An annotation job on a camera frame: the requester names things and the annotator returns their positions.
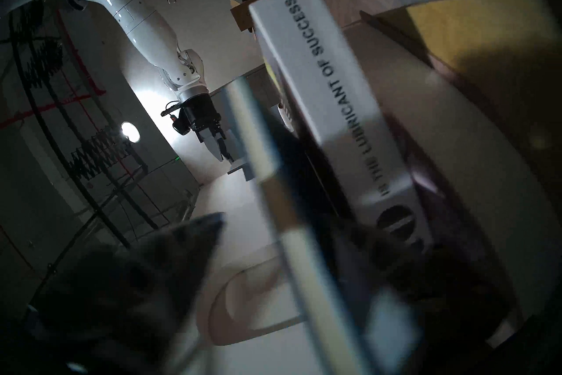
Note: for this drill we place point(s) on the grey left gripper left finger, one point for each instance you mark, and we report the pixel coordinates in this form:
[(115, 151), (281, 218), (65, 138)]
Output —
[(131, 290)]

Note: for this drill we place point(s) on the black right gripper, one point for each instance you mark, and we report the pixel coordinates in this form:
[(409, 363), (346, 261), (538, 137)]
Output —
[(195, 115)]

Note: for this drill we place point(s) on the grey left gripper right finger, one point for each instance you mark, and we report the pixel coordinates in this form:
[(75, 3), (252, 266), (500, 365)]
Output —
[(439, 286)]

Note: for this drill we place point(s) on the blue cover book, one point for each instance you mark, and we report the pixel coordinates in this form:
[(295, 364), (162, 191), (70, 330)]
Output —
[(272, 185)]

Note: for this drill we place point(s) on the dark book with yellow mark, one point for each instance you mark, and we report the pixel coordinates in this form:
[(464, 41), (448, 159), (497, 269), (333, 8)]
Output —
[(333, 93)]

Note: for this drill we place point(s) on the large brown HOMES book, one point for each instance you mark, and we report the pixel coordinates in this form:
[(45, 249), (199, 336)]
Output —
[(461, 159)]

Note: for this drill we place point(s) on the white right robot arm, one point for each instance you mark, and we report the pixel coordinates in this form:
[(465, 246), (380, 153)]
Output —
[(149, 36)]

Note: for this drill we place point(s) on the ceiling spot lamp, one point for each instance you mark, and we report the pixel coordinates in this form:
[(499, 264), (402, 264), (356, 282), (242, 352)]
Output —
[(130, 131)]

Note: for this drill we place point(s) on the brown cardboard box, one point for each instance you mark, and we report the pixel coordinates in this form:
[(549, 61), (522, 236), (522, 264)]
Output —
[(240, 14)]

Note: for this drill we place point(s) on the wooden table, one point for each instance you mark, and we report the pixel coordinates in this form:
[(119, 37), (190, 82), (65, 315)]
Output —
[(505, 36)]

